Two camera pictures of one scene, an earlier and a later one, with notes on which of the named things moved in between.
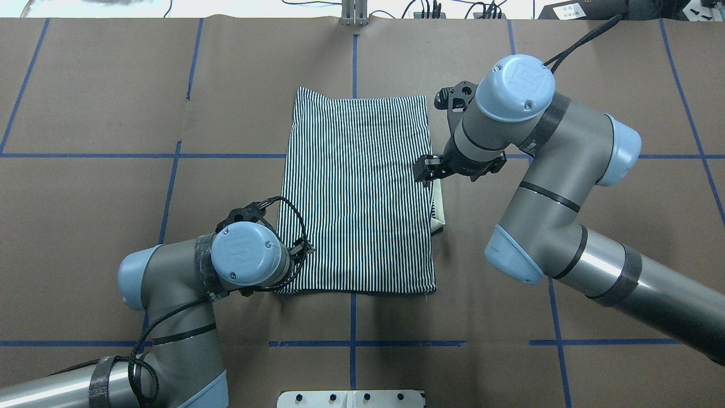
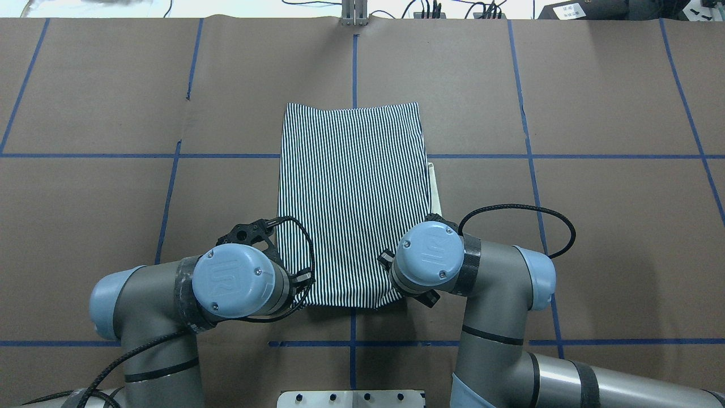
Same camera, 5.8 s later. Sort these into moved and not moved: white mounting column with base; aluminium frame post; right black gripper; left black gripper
Moved: left black gripper; right black gripper
Not moved: white mounting column with base; aluminium frame post
